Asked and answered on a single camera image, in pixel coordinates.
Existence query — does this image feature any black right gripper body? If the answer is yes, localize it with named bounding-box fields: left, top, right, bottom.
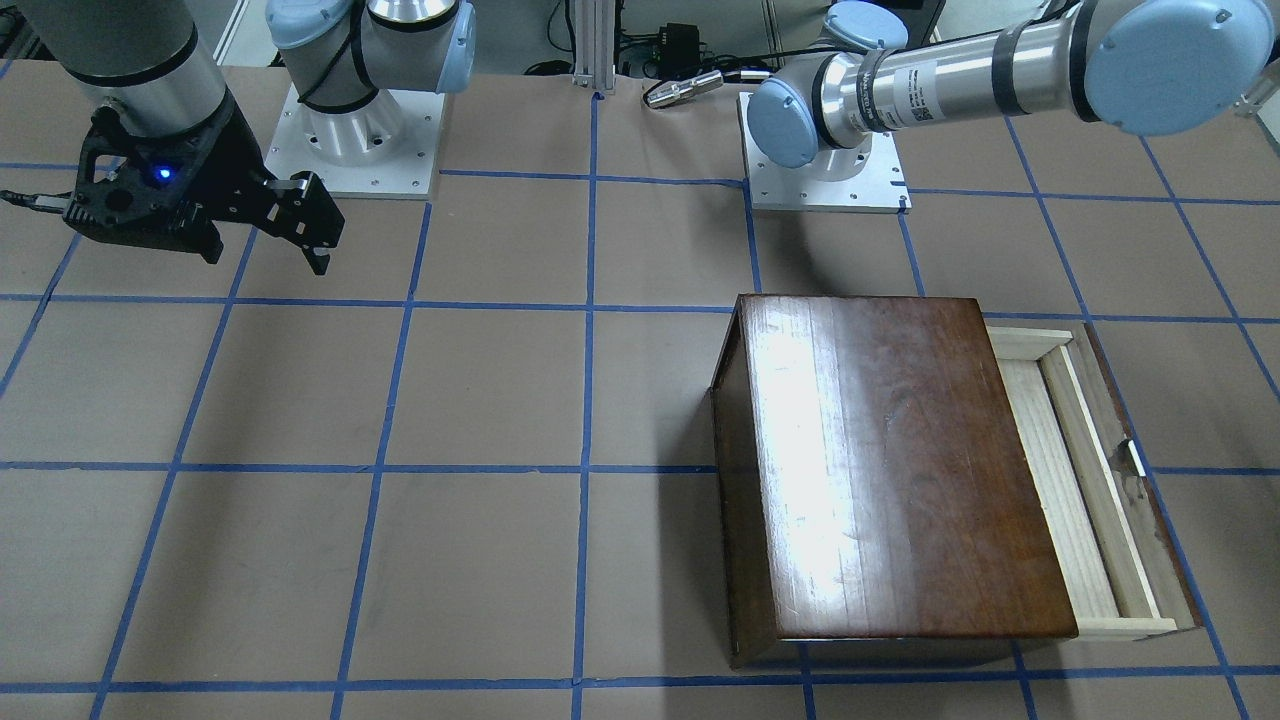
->
left=61, top=91, right=269, bottom=264

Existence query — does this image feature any wooden drawer with handle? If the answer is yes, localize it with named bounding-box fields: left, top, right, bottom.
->
left=988, top=324, right=1204, bottom=641

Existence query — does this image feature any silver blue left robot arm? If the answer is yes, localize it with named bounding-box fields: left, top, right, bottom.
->
left=742, top=1, right=1277, bottom=170

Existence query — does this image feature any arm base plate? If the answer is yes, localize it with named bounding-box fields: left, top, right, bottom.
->
left=265, top=86, right=449, bottom=201
left=739, top=92, right=913, bottom=214

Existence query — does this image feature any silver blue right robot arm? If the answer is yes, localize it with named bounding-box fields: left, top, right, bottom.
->
left=3, top=1, right=477, bottom=275

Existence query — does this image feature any dark wooden drawer cabinet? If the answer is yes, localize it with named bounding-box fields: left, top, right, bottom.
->
left=709, top=293, right=1080, bottom=669

